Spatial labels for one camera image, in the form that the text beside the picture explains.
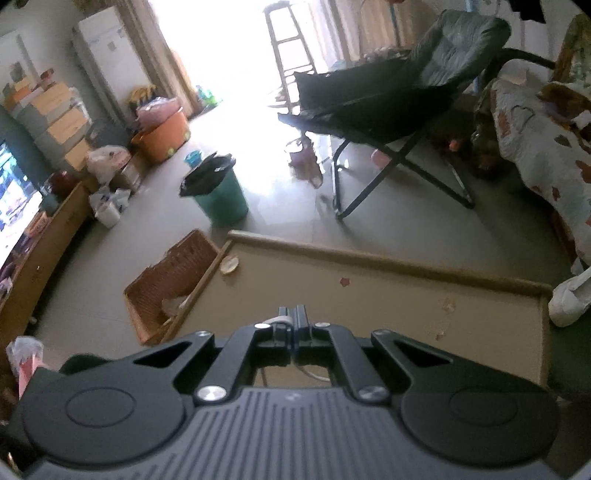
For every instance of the green toy bottles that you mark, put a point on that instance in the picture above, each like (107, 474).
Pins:
(207, 98)

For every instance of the floral sofa cover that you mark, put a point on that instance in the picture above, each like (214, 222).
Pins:
(577, 50)

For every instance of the black curved armrest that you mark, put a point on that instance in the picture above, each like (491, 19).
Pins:
(531, 56)

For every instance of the black folding chair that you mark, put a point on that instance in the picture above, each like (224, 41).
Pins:
(392, 78)

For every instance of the patchwork quilt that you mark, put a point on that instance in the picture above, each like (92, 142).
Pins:
(540, 134)

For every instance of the wooden ladder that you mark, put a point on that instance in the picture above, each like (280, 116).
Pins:
(277, 50)

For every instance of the orange storage tub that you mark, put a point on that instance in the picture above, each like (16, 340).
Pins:
(161, 141)

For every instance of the white crumpled cloth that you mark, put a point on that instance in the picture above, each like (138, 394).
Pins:
(173, 304)

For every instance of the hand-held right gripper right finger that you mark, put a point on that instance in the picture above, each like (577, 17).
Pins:
(302, 332)

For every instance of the large printed plastic bag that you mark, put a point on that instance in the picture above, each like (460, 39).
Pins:
(108, 161)

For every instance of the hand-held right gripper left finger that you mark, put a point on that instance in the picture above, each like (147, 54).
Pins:
(284, 332)

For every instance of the television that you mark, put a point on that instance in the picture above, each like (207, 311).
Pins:
(14, 207)

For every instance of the wooden television cabinet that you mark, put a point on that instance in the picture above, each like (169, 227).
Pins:
(46, 258)

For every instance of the pink plastic bag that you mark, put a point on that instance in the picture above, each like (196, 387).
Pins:
(25, 364)

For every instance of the white standing air conditioner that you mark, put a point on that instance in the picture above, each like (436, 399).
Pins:
(111, 60)

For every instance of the small white plastic bag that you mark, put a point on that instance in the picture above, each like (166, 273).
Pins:
(108, 212)

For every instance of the pink basket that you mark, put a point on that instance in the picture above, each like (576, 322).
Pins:
(157, 113)

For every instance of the white sneaker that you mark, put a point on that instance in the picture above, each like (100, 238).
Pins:
(570, 300)

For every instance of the dark hanging garment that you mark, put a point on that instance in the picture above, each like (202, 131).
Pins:
(531, 9)

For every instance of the white shoelace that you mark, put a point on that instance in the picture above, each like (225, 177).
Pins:
(277, 319)

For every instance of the wicker basket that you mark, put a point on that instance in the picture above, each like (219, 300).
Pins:
(152, 318)

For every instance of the green trash bin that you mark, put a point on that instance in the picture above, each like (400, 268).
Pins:
(221, 198)

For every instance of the brown curtain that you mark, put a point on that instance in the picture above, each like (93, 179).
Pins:
(178, 78)

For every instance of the pink ball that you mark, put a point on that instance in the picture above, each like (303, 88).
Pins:
(381, 159)

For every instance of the stack of plastic drawers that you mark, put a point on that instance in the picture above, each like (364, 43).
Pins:
(64, 124)

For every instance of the yellow toy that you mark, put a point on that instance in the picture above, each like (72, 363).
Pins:
(141, 94)

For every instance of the dark red round jar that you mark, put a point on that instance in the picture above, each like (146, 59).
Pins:
(63, 184)

